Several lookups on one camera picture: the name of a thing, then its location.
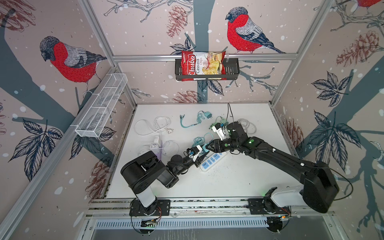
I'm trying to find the black wall basket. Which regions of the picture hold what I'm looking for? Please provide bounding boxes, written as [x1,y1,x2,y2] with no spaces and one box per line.
[175,58,240,81]

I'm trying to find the grey power strip cord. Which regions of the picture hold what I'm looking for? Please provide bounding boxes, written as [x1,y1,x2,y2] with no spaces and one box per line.
[236,118,258,135]

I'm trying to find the white wire mesh basket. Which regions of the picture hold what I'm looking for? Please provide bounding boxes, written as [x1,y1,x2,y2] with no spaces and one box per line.
[75,73,128,138]

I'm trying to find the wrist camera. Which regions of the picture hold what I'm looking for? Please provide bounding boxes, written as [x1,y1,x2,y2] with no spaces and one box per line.
[189,145,203,162]
[211,123,227,141]

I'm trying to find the purple socket white cord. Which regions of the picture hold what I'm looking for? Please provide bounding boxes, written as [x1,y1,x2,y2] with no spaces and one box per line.
[133,116,174,136]

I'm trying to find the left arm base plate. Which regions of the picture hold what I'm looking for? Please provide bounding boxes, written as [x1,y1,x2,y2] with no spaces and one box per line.
[129,199,171,217]

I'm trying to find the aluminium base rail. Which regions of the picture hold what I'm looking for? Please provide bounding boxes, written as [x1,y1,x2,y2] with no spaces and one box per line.
[85,197,335,219]

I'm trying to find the teal multi-head cable coiled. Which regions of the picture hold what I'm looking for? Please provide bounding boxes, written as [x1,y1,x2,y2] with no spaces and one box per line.
[192,131,214,148]

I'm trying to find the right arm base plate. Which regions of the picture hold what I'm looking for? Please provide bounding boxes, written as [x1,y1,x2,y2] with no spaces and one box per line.
[247,198,291,215]

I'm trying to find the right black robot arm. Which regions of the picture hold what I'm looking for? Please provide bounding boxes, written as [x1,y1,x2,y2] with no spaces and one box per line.
[206,122,340,214]

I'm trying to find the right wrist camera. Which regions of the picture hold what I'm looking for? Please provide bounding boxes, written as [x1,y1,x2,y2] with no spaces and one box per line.
[211,123,227,141]

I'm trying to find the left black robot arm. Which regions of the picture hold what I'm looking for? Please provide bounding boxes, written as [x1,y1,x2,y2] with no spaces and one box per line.
[121,146,208,212]

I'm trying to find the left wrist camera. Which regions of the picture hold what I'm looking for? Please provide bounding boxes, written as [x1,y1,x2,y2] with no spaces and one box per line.
[189,145,203,162]

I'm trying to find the white power strip blue outlets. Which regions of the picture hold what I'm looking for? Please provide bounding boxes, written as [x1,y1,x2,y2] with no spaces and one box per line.
[200,152,227,173]

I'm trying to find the purple power socket strip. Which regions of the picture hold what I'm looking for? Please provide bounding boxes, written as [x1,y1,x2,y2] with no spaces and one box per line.
[157,146,163,161]

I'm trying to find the teal multi-head cable left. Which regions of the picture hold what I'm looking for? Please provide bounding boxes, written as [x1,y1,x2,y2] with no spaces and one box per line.
[179,112,205,130]

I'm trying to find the red cassava chips bag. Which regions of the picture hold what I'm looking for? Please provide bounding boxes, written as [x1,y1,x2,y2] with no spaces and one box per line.
[181,51,226,82]

